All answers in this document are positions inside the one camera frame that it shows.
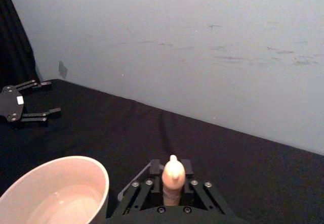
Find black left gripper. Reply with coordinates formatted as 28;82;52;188
0;79;62;129

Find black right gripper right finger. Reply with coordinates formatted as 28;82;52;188
180;159;226;215

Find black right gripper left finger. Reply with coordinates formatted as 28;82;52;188
117;159;164;216

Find small peach plastic piece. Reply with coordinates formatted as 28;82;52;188
161;154;186;206

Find black table cloth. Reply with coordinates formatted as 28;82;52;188
0;78;324;224

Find black curtain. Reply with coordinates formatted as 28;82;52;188
0;0;42;88

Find pink round bowl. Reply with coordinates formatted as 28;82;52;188
0;155;110;224

